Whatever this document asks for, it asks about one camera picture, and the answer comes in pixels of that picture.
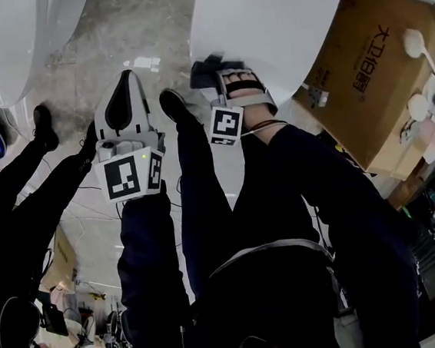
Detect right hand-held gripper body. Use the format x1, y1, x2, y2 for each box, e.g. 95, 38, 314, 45
201, 64, 282, 148

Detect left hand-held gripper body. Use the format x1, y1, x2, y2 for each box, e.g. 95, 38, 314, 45
89, 130, 173, 204

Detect grey cleaning cloth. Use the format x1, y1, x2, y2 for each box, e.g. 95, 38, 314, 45
187, 50, 250, 92

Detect person's left forearm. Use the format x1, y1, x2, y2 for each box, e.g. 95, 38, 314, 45
110, 191, 196, 348

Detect person's right forearm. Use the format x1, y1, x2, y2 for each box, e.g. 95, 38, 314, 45
240, 90, 428, 348

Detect white toilet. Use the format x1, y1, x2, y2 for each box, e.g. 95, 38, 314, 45
0, 0, 103, 110

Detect person's right hand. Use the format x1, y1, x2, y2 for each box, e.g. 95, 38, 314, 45
224, 68, 271, 100

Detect person's left shoe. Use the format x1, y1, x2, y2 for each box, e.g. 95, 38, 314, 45
158, 85, 202, 129

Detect person's left leg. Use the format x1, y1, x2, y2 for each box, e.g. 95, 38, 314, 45
167, 105, 254, 304

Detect person's leg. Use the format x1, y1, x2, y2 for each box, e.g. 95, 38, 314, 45
167, 105, 254, 304
224, 131, 326, 256

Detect person's right leg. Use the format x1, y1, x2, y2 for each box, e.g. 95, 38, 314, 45
224, 131, 326, 256

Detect small cardboard box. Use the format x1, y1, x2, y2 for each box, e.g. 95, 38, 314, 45
36, 224, 82, 293

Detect brown cardboard box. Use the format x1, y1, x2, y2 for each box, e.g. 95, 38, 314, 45
282, 0, 435, 192

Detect thin white wrist cable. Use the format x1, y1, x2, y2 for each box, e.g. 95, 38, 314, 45
247, 118, 290, 135

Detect white long-handled brush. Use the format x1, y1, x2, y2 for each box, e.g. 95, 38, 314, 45
402, 25, 435, 92

